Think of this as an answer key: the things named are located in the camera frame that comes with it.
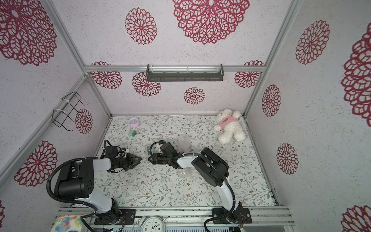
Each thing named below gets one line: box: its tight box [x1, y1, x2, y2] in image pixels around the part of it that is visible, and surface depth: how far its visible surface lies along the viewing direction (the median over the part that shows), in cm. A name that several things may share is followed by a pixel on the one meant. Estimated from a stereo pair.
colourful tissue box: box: [50, 214, 85, 232], surface depth 69 cm
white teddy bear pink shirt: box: [213, 108, 246, 145], surface depth 105 cm
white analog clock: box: [141, 216, 166, 232], surface depth 70 cm
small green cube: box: [128, 130, 137, 137], surface depth 109 cm
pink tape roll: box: [128, 116, 140, 128], surface depth 115 cm
